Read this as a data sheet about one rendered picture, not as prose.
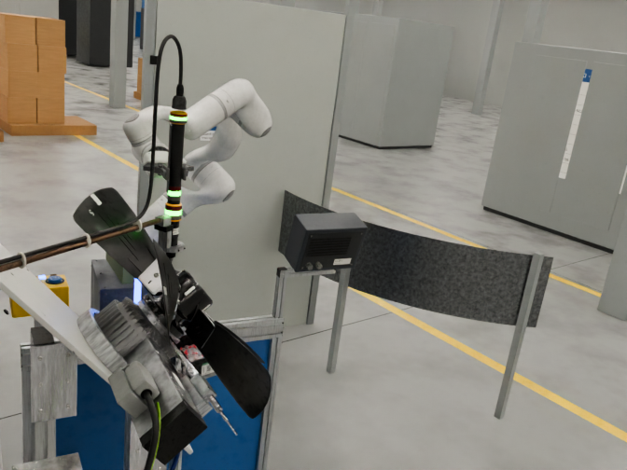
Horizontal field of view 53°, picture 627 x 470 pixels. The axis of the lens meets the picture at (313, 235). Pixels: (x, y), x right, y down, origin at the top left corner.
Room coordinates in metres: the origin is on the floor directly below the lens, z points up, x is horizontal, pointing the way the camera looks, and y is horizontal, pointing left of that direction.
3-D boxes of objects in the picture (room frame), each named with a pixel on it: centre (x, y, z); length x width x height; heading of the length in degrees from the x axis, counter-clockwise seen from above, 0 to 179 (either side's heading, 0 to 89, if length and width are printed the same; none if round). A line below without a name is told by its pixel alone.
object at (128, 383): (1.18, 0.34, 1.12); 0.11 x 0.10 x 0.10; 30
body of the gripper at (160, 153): (1.68, 0.43, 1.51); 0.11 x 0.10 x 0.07; 30
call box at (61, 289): (1.75, 0.81, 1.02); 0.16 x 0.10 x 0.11; 120
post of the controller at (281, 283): (2.16, 0.10, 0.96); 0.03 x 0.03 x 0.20; 30
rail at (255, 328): (1.95, 0.47, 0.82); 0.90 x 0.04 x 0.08; 120
